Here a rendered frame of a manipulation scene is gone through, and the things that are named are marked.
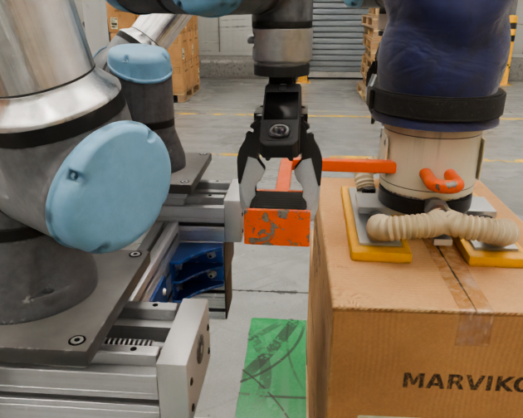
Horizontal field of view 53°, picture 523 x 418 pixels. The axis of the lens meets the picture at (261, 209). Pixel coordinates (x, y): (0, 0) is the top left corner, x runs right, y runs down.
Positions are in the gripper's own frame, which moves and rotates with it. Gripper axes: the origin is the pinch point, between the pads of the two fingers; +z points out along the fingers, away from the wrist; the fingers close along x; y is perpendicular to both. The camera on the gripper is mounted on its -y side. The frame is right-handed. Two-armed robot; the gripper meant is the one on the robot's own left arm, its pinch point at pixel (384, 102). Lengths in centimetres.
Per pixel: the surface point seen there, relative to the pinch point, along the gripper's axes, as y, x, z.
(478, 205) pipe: 61, 10, 8
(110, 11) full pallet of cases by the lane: -592, -294, -15
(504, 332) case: 91, 7, 16
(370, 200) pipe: 61, -10, 8
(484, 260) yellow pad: 77, 7, 12
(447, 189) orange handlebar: 76, 0, 0
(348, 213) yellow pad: 60, -14, 11
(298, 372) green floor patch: -12, -23, 107
